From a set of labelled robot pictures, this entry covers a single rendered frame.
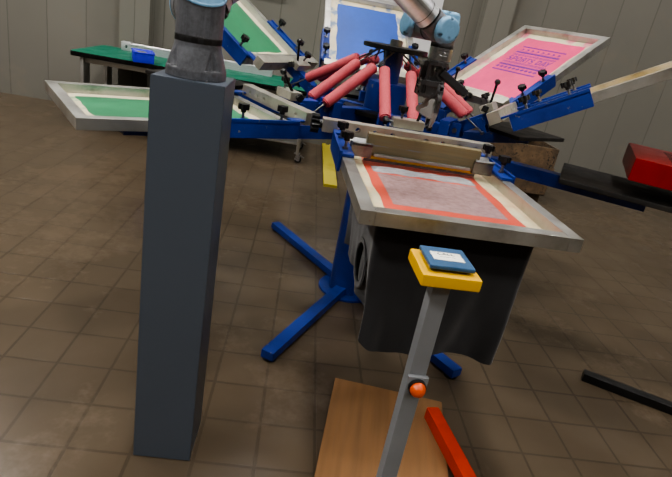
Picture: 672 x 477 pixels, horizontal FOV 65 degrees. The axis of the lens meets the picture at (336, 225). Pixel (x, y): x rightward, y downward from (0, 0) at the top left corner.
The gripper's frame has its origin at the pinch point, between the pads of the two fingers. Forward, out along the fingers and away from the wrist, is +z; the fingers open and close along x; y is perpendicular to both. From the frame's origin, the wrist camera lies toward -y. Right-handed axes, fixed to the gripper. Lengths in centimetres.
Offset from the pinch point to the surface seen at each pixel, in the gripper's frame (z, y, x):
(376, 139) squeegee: 8.1, 17.7, 1.6
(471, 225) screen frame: 14, 2, 60
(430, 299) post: 25, 14, 79
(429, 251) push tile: 15, 16, 76
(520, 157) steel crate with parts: 70, -187, -307
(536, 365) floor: 113, -89, -28
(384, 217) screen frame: 14, 24, 60
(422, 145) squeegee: 7.8, 1.4, 1.7
